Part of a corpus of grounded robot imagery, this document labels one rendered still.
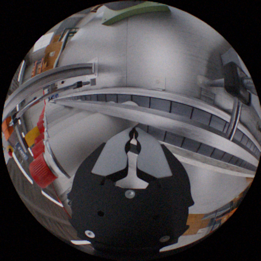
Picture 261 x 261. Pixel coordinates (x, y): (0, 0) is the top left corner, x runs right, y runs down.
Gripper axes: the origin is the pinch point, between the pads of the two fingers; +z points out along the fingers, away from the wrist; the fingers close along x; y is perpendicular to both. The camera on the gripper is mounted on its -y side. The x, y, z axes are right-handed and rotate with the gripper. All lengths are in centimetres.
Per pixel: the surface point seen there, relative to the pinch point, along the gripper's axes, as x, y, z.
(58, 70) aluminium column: -22.4, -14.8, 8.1
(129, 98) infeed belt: -1.1, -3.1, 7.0
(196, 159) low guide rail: 10.7, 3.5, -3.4
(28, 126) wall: -790, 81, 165
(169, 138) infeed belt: 6.8, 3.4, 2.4
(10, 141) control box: -43.8, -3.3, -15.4
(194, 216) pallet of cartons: 195, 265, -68
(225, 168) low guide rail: 18.1, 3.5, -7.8
